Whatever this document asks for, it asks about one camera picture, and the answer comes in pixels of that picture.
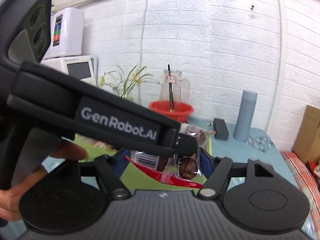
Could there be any glass pitcher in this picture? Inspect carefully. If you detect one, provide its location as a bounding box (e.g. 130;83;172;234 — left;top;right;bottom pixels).
158;64;191;113

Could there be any small black box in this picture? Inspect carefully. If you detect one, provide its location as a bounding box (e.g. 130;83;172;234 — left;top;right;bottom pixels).
212;118;230;140

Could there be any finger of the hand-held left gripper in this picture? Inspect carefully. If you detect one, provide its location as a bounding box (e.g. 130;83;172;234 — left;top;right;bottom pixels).
175;132;198;157

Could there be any black straw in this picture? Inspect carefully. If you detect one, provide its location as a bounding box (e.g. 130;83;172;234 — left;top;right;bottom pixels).
167;64;176;112

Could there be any brown cardboard box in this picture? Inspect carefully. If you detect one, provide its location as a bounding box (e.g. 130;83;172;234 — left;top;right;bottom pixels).
292;105;320;165

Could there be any teal tablecloth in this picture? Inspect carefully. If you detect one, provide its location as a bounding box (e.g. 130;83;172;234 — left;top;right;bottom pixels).
41;116;312;240

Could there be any pill blister pack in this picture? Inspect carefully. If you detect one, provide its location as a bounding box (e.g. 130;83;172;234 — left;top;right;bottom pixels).
246;136;274;152

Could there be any red-edged chocolate cookie packet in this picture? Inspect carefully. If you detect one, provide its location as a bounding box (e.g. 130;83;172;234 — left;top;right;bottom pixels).
125;123;217;189

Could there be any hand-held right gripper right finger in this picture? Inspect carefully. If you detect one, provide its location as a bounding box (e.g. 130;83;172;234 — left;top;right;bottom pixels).
199;149;283;199

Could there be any printed fabric pouch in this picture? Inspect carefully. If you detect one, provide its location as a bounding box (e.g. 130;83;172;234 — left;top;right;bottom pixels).
308;159;320;179

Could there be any green cardboard box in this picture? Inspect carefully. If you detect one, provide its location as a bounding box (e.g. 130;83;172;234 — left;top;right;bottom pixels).
75;130;213;191

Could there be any red plastic basket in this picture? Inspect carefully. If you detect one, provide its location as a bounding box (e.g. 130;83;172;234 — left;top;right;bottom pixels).
148;100;195;123

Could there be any grey thermos bottle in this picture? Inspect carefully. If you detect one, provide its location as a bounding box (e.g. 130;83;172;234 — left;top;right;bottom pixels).
233;90;258;142

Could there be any person's left hand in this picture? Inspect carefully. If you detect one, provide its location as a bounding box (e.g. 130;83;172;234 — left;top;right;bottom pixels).
0;140;88;222

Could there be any yellow flower plant in vase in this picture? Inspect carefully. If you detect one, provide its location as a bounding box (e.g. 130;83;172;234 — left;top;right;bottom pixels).
99;64;153;103

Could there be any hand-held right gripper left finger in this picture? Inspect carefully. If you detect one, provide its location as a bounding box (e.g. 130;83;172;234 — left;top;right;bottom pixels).
80;150;131;199

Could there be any white water purifier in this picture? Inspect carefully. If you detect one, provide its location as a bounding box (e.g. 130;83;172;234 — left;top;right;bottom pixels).
46;7;86;58

